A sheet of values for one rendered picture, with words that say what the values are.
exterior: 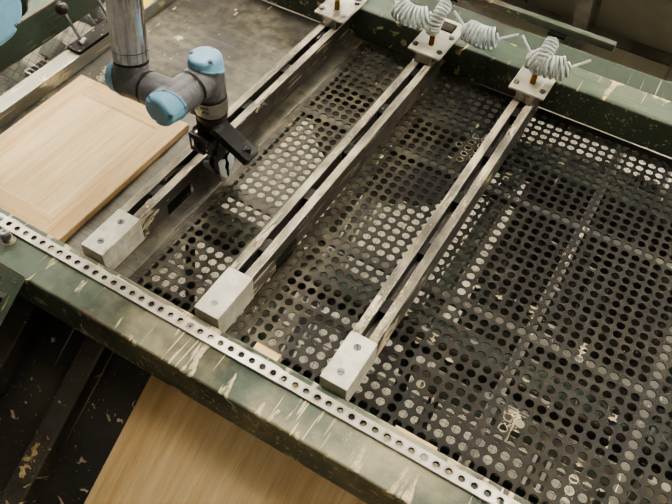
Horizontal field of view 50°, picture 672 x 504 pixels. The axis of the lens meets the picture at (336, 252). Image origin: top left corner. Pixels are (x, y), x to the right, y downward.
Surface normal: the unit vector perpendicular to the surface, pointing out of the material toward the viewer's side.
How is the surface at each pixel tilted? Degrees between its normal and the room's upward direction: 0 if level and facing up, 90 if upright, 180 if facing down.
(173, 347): 58
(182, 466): 90
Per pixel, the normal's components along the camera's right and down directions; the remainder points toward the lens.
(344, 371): 0.04, -0.62
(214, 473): -0.23, -0.18
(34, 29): 0.86, 0.42
